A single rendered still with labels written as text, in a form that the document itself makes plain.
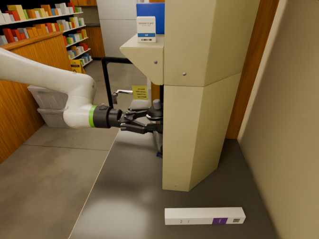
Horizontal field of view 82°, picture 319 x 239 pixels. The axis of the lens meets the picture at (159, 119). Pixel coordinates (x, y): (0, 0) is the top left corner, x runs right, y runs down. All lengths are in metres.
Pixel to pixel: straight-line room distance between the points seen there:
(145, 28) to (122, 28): 5.06
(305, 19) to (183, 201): 0.76
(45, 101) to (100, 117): 2.20
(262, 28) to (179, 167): 0.64
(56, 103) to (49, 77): 2.02
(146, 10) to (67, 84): 0.41
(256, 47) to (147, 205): 0.79
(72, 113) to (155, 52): 0.43
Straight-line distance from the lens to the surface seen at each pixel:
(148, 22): 0.55
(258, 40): 0.92
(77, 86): 0.82
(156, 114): 0.67
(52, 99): 2.82
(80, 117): 0.77
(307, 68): 0.73
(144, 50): 0.49
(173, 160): 0.69
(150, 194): 0.81
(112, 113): 0.74
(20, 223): 2.16
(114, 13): 5.62
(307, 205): 0.72
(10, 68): 0.82
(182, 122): 0.57
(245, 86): 0.97
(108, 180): 0.88
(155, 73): 0.51
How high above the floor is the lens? 1.61
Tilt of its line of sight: 34 degrees down
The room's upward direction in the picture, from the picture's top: straight up
